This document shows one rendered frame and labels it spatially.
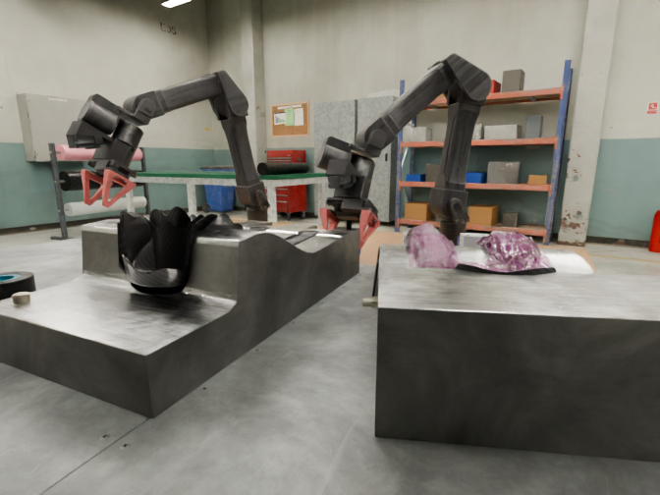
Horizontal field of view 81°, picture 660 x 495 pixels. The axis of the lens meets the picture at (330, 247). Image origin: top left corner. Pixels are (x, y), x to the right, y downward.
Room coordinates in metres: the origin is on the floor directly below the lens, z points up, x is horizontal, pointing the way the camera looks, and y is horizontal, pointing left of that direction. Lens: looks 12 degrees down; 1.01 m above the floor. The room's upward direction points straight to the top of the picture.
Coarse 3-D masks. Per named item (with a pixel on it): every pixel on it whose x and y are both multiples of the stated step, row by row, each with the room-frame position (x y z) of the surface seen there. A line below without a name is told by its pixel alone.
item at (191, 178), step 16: (144, 176) 4.66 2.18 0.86; (160, 176) 4.53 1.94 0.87; (176, 176) 4.40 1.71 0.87; (192, 176) 4.27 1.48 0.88; (208, 176) 4.16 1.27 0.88; (224, 176) 4.05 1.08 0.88; (272, 176) 3.75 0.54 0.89; (288, 176) 3.95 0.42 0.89; (304, 176) 4.22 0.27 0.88; (320, 176) 4.51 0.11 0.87; (128, 192) 4.90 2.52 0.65; (192, 192) 4.37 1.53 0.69; (272, 192) 3.81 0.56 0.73; (320, 192) 4.65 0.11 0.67; (128, 208) 4.92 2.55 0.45; (192, 208) 4.35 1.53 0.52; (272, 208) 3.80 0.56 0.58; (320, 224) 4.65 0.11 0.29
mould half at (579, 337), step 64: (384, 256) 0.51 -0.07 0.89; (576, 256) 0.49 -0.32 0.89; (384, 320) 0.27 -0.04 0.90; (448, 320) 0.26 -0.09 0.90; (512, 320) 0.26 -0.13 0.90; (576, 320) 0.25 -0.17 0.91; (640, 320) 0.25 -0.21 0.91; (384, 384) 0.27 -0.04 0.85; (448, 384) 0.26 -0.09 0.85; (512, 384) 0.26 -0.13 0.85; (576, 384) 0.25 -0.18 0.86; (640, 384) 0.25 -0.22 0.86; (512, 448) 0.26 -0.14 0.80; (576, 448) 0.25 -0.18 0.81; (640, 448) 0.25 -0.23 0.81
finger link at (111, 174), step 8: (96, 168) 0.88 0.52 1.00; (104, 168) 0.86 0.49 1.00; (112, 168) 0.86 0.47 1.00; (104, 176) 0.86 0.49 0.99; (112, 176) 0.86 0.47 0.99; (120, 176) 0.87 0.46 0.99; (104, 184) 0.85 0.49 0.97; (120, 184) 0.88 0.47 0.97; (128, 184) 0.88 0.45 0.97; (136, 184) 0.90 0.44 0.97; (104, 192) 0.85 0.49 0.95; (120, 192) 0.88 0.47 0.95; (104, 200) 0.85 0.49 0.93; (112, 200) 0.87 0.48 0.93
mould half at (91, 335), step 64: (192, 256) 0.43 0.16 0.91; (256, 256) 0.44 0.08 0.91; (320, 256) 0.59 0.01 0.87; (0, 320) 0.38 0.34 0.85; (64, 320) 0.36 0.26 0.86; (128, 320) 0.36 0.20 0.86; (192, 320) 0.36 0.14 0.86; (256, 320) 0.43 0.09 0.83; (64, 384) 0.34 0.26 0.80; (128, 384) 0.30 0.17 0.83; (192, 384) 0.34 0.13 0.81
